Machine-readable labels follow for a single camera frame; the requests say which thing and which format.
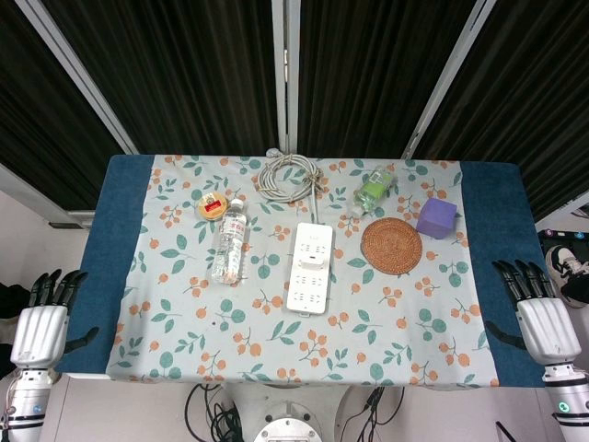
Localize white power strip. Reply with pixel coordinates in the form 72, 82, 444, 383
285, 222, 334, 319

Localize black curtain panel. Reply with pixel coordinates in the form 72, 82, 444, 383
40, 0, 280, 156
413, 0, 589, 222
298, 0, 479, 157
0, 0, 125, 217

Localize white frame post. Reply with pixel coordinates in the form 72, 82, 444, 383
271, 0, 301, 156
399, 0, 501, 160
13, 0, 139, 156

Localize round woven brown coaster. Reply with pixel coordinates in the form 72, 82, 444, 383
360, 216, 423, 276

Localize purple cube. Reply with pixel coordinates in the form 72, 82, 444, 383
416, 197, 458, 240

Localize small round tin red label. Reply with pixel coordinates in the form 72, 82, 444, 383
197, 192, 230, 223

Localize clear bottle green label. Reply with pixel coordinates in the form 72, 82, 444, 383
352, 164, 398, 217

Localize white cable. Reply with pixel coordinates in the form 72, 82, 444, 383
256, 146, 327, 226

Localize floral print tablecloth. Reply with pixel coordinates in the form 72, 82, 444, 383
105, 154, 501, 388

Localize clear water bottle red label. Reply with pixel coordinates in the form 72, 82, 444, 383
210, 198, 250, 285

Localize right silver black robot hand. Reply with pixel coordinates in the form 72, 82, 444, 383
486, 260, 582, 369

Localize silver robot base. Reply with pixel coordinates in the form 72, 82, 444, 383
252, 399, 326, 442

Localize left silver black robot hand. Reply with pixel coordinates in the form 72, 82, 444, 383
9, 270, 100, 369

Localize black white sneaker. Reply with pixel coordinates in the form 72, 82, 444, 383
545, 243, 589, 308

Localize black floor cables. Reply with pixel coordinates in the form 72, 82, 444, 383
183, 384, 406, 442

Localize blue table cover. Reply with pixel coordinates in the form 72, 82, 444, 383
54, 154, 549, 390

